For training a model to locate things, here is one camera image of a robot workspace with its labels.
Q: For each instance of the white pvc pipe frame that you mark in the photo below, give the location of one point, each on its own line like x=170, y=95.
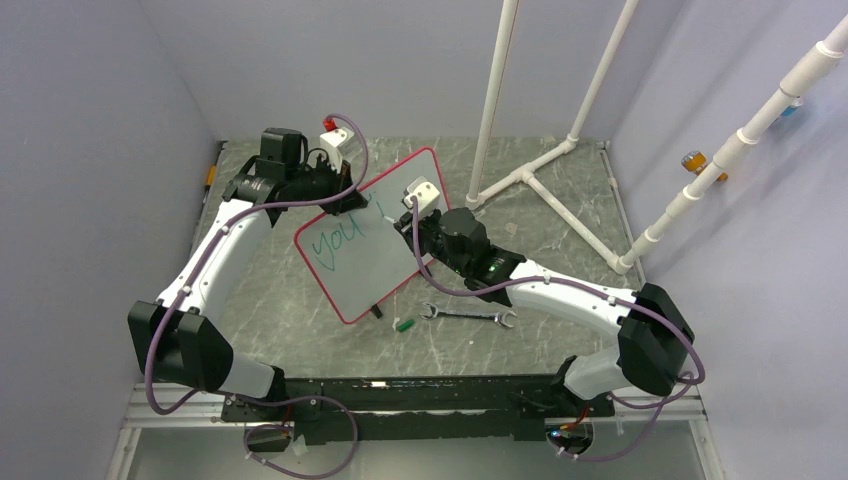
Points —
x=716, y=76

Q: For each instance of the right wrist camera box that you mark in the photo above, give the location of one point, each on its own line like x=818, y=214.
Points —
x=426, y=193

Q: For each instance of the green marker cap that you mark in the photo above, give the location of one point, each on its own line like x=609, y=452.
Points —
x=405, y=325

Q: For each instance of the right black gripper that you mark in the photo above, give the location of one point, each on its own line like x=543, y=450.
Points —
x=405, y=225

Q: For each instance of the orange wall knob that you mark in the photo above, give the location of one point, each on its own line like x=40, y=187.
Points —
x=694, y=162

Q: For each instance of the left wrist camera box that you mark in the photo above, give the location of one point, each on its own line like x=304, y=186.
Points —
x=340, y=144

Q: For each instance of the silver open end wrench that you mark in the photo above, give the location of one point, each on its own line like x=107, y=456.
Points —
x=499, y=318

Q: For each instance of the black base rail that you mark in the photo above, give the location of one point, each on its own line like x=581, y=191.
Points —
x=521, y=407

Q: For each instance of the blue wall knob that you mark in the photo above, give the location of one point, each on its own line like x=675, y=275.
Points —
x=792, y=107

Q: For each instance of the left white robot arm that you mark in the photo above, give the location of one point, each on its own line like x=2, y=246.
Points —
x=174, y=336

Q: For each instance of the pink framed whiteboard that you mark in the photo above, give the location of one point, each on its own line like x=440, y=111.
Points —
x=357, y=258

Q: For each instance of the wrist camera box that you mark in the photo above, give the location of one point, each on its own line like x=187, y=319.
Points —
x=340, y=144
x=426, y=193

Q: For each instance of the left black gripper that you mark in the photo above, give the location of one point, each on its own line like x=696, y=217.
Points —
x=339, y=182

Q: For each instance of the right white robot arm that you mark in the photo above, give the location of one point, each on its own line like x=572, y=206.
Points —
x=652, y=345

